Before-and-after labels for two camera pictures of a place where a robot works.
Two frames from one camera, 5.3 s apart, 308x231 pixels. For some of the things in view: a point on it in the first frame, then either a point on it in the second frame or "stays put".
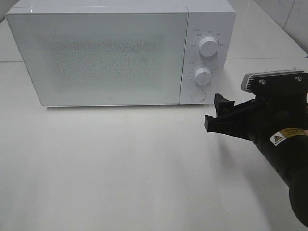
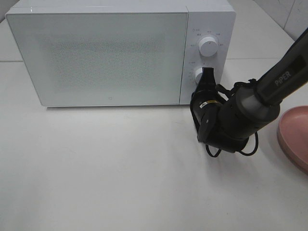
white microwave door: x=103 y=58 stays put
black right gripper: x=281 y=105 to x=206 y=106
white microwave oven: x=86 y=53 stays put
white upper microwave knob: x=208 y=46 stays put
